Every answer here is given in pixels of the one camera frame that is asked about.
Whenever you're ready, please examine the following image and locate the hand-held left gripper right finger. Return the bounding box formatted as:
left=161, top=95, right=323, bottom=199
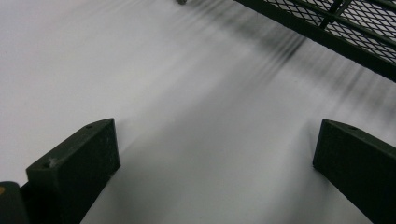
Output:
left=313, top=119, right=396, bottom=224

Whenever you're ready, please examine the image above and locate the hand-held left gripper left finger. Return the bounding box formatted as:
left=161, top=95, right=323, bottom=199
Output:
left=20, top=118, right=121, bottom=224

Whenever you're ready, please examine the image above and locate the black metal mesh rack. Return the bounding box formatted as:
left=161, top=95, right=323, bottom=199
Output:
left=233, top=0, right=396, bottom=83

